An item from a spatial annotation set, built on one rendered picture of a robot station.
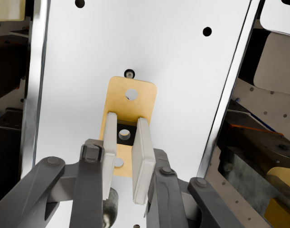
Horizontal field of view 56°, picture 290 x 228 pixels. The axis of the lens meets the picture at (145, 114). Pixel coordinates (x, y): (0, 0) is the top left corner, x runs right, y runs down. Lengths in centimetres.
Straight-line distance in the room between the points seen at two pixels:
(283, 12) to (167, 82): 14
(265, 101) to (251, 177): 39
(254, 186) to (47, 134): 23
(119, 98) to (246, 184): 18
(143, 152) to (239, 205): 66
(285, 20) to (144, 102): 18
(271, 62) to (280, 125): 39
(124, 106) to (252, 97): 49
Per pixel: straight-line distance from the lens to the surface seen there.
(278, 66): 36
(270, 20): 33
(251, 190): 33
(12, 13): 27
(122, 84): 21
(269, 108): 71
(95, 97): 30
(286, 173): 33
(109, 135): 17
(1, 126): 58
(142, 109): 22
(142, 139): 18
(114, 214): 32
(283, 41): 36
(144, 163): 15
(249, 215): 84
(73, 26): 29
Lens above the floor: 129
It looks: 71 degrees down
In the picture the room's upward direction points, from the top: 167 degrees clockwise
